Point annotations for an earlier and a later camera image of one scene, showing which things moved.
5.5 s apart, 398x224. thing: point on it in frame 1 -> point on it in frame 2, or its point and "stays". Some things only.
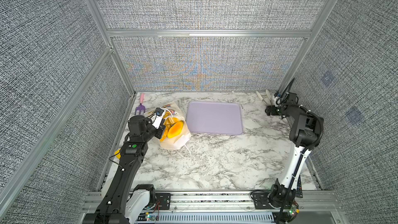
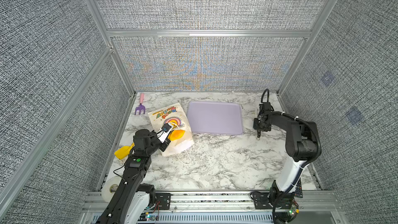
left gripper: (160, 130) -> (165, 145)
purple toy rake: (141, 108) stays
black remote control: (299, 192) stays
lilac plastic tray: (214, 117) stays
